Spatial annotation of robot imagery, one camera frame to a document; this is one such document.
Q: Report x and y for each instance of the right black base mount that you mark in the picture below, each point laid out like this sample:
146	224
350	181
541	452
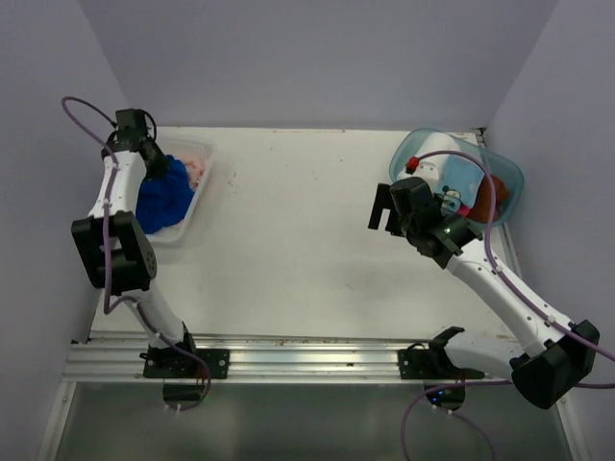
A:
425	361

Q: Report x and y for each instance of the brown rolled towel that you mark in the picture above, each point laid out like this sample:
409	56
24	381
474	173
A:
481	209

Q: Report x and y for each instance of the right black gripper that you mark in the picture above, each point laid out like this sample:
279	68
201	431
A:
383	201

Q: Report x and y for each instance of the aluminium rail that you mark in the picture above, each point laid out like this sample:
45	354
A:
113	356

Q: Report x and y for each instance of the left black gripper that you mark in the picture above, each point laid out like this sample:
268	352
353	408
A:
154	172

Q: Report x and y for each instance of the light blue cartoon towel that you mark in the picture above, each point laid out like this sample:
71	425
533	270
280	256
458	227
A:
460	183

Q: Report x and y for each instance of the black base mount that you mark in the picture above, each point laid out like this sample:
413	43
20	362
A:
425	361
169	364

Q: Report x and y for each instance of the white rolled towel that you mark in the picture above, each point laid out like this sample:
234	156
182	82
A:
432	156

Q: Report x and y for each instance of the teal transparent plastic tub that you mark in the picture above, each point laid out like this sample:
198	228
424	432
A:
404	163

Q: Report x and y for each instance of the pink towel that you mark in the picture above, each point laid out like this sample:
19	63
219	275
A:
189	169

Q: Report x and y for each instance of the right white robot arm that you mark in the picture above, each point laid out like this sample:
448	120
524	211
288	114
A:
548	355

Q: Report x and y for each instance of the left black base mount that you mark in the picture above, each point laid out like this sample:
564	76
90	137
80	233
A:
169	364

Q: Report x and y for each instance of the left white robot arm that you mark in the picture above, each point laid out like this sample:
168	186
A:
116	253

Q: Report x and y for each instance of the white plastic basket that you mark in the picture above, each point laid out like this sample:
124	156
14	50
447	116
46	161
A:
176	146

